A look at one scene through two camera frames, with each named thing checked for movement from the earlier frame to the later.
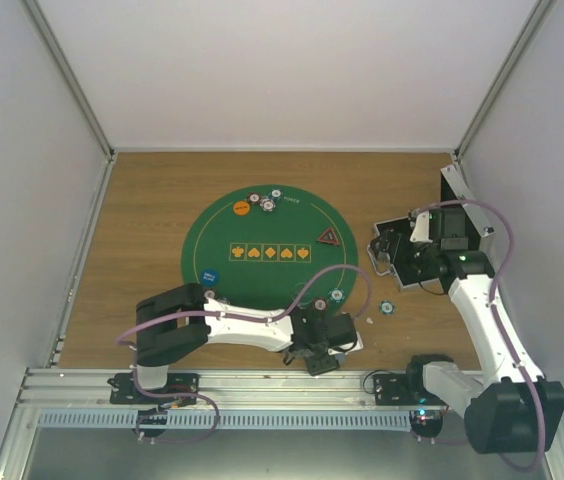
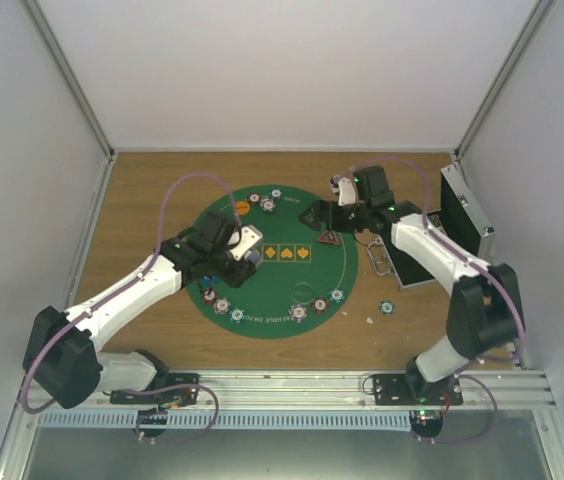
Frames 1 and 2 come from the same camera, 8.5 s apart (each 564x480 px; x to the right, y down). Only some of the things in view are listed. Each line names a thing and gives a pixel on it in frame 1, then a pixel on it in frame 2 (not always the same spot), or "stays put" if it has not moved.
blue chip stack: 267,204 stays put
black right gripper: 386,239 -> 330,221
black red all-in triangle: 329,237 stays put
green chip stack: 337,295 stays put
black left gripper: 317,367 -> 238,277
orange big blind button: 241,208 stays put
